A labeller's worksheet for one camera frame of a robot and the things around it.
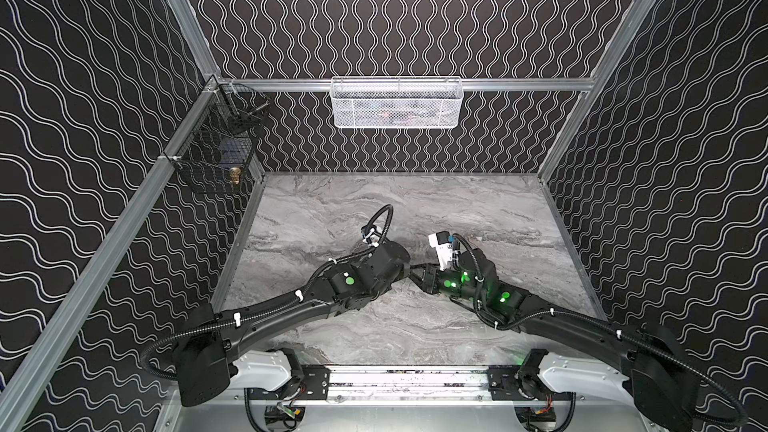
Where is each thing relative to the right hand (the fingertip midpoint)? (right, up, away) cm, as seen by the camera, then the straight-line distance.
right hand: (405, 271), depth 74 cm
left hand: (+3, +3, -1) cm, 4 cm away
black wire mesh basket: (-58, +33, +20) cm, 70 cm away
